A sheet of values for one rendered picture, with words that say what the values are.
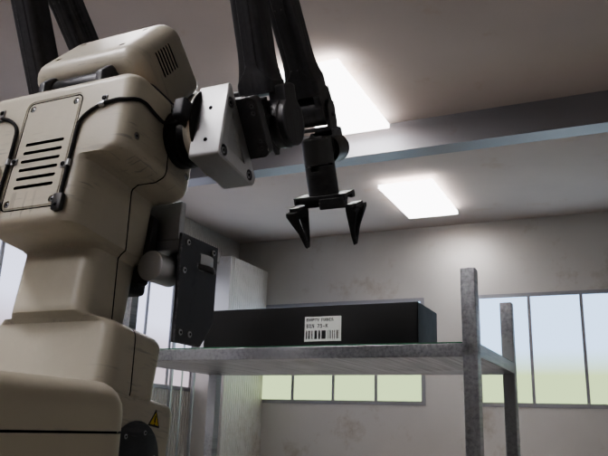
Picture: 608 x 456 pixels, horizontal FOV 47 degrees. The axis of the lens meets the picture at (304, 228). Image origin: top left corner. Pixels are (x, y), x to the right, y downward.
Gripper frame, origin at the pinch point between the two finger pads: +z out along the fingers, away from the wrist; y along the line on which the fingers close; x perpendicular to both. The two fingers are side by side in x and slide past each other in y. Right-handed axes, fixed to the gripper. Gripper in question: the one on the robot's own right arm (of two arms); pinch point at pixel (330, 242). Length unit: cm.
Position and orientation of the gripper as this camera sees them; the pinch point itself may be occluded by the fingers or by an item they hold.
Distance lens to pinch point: 132.5
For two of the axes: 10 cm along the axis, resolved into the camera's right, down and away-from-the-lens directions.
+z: 1.5, 9.8, 1.3
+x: -3.8, 1.8, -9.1
